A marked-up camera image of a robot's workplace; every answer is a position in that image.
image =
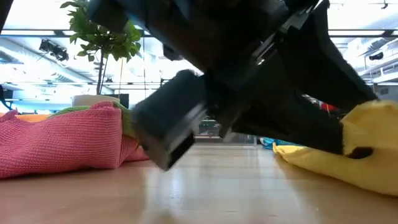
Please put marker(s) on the yellow microfiber towel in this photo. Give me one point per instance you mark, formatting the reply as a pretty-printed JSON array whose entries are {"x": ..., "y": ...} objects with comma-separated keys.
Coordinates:
[{"x": 367, "y": 155}]

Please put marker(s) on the white plant pot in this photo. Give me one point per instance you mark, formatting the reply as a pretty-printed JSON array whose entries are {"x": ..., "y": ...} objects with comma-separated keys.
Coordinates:
[{"x": 93, "y": 100}]

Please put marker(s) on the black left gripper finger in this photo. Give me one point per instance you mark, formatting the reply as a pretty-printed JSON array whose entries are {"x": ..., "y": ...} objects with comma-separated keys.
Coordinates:
[
  {"x": 326, "y": 62},
  {"x": 295, "y": 124}
]

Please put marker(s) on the pink microfiber towel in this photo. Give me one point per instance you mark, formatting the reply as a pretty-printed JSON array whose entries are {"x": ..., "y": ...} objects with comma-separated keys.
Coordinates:
[{"x": 68, "y": 143}]

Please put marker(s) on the red parts bin rack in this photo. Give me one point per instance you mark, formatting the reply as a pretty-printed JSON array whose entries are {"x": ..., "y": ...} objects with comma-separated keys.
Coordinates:
[{"x": 329, "y": 107}]

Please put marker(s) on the green leafy plant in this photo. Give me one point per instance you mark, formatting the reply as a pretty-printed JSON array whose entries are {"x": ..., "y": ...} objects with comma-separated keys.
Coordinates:
[{"x": 99, "y": 34}]

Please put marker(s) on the green microfiber towel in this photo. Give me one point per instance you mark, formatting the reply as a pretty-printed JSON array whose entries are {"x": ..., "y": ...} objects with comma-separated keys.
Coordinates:
[{"x": 126, "y": 121}]

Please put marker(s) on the orange microfiber towel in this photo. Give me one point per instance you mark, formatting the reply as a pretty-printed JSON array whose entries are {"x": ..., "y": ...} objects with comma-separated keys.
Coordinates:
[{"x": 31, "y": 118}]

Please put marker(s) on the blue microfiber towel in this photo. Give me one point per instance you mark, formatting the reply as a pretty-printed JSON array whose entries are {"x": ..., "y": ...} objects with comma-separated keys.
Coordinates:
[{"x": 273, "y": 143}]

